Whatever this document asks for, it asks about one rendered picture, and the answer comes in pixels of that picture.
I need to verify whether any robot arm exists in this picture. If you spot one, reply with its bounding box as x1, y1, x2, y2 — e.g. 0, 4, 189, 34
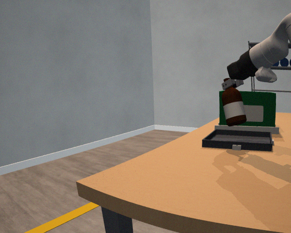
261, 13, 291, 64

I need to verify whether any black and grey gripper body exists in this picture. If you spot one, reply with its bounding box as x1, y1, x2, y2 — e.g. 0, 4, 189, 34
227, 43, 277, 83

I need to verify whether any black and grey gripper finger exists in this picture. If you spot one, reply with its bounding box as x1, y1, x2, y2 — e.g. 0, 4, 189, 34
233, 80, 244, 88
222, 79, 235, 90

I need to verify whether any brown bottle with white label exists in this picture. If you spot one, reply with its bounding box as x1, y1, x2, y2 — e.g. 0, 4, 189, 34
222, 86, 247, 126

